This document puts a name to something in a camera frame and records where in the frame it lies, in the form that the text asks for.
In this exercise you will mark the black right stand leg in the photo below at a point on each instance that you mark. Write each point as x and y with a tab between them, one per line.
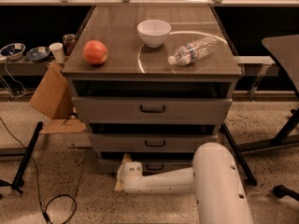
251	180

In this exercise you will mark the grey drawer cabinet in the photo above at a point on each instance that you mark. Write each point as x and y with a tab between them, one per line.
133	69

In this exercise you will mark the white rimmed bowl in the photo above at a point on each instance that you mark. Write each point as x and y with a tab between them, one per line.
13	51

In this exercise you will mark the white paper cup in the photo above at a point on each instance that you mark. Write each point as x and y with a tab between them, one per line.
57	49

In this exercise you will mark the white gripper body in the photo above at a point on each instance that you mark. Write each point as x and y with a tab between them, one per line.
132	173

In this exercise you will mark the red apple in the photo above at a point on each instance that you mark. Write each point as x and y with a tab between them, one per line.
95	52

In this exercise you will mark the clear plastic water bottle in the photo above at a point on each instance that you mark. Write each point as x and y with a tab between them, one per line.
194	51

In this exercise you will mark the black stand leg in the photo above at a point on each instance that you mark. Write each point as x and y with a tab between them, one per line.
18	182
251	180

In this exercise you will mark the grey top drawer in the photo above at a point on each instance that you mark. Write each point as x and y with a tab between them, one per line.
151	110

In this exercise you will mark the black caster foot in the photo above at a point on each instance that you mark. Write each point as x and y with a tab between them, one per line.
281	191

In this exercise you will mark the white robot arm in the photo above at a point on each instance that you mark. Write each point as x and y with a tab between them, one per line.
213	178

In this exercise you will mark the blue bowl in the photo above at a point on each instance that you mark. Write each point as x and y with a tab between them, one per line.
38	54

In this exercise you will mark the dark glass jar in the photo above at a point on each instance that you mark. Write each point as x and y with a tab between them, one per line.
69	41

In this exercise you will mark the brown cardboard box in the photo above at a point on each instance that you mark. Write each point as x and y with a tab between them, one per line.
52	98

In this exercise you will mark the black left stand leg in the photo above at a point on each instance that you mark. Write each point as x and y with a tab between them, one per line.
18	182

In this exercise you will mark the grey middle drawer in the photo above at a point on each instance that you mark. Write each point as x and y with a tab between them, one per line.
155	143

